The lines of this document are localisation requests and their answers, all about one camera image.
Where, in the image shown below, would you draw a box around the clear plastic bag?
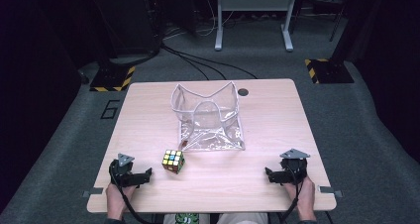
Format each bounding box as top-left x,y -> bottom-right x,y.
169,80 -> 247,152

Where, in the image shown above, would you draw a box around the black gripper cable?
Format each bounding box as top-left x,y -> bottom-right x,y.
109,163 -> 150,224
278,178 -> 306,224

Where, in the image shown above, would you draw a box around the person's right hand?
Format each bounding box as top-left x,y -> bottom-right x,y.
284,175 -> 317,222

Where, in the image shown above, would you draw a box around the black yellow striped stand base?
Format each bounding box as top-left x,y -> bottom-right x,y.
89,64 -> 137,93
304,57 -> 355,85

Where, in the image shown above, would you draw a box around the white cables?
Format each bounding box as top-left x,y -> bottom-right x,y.
162,0 -> 239,40

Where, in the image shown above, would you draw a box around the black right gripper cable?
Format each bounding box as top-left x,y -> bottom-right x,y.
278,178 -> 306,224

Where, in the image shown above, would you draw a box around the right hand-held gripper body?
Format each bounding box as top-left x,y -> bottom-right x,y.
278,148 -> 312,186

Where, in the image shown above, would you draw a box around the person's left hand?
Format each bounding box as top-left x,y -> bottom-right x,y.
105,182 -> 137,221

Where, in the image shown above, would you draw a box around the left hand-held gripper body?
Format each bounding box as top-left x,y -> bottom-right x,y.
108,153 -> 144,188

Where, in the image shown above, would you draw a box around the white metal desk frame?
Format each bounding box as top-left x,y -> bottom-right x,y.
214,0 -> 299,53

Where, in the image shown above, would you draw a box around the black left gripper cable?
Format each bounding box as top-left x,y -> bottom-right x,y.
109,163 -> 150,224

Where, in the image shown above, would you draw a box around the black floor cables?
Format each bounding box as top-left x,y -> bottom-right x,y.
159,41 -> 259,81

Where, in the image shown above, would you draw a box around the grey metal table bracket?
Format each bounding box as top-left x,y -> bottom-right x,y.
81,186 -> 104,199
317,185 -> 344,199

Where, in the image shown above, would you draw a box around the multicoloured puzzle cube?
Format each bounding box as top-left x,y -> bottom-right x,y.
160,149 -> 186,175

